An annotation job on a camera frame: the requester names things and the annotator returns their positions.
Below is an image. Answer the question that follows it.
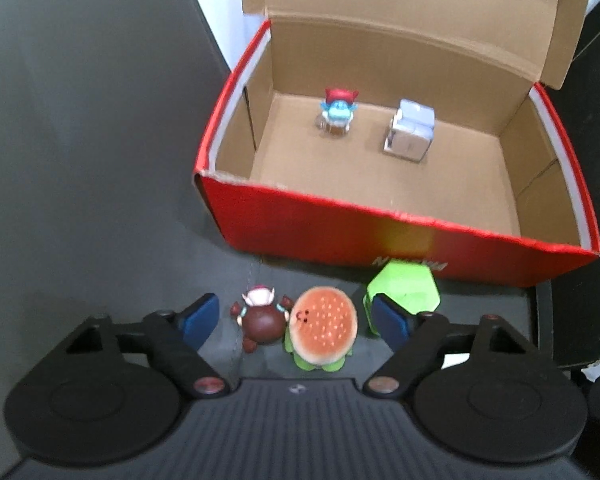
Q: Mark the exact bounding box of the black mat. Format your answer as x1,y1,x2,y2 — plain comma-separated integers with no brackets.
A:
534,0,600,373

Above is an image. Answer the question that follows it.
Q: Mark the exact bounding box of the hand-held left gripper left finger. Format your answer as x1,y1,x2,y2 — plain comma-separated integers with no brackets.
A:
64,293,232,400

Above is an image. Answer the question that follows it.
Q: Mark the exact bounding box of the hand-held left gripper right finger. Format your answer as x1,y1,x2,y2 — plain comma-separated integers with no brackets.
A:
363,294,537,399

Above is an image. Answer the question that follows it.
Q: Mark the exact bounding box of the blue figure toy red hat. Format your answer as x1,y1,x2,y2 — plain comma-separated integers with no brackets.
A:
315,86,360,136

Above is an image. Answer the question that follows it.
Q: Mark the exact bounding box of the green hexagonal box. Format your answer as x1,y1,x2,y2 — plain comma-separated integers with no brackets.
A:
363,260,442,337

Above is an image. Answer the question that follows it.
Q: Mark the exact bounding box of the brown figure toy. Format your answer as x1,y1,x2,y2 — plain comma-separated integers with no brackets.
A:
230,285,295,354

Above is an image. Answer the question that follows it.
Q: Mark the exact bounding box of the burger toy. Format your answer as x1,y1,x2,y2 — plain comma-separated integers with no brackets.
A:
283,286,359,373

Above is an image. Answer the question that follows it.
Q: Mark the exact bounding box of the red cardboard box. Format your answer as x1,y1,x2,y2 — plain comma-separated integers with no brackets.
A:
194,0,600,289

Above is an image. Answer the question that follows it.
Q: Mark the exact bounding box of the pale purple cube toy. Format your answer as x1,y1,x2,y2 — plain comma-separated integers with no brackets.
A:
383,99,436,163

